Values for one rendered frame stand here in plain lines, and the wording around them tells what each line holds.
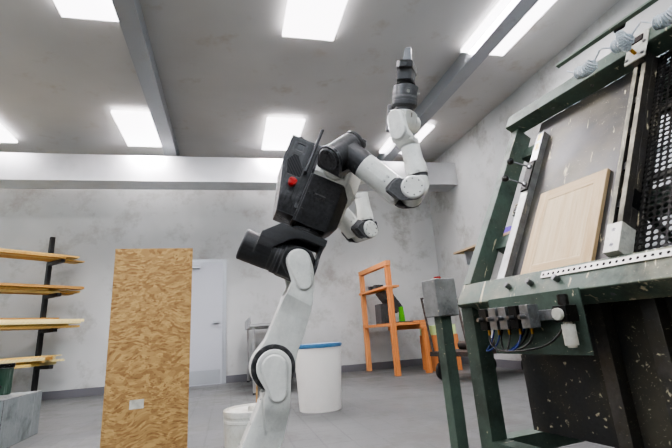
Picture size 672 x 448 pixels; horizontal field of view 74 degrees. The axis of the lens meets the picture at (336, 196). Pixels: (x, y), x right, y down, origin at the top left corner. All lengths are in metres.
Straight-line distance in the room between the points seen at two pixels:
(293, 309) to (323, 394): 3.10
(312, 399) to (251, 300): 4.25
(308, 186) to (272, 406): 0.72
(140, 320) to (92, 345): 6.08
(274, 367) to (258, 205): 7.55
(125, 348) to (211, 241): 6.11
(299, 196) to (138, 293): 1.45
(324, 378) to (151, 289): 2.31
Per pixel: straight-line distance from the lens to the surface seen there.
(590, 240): 2.05
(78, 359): 8.89
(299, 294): 1.53
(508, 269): 2.31
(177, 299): 2.77
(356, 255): 9.04
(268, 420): 1.54
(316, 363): 4.56
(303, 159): 1.63
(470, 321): 2.42
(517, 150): 2.96
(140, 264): 2.81
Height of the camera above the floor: 0.71
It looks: 17 degrees up
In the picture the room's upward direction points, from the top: 4 degrees counter-clockwise
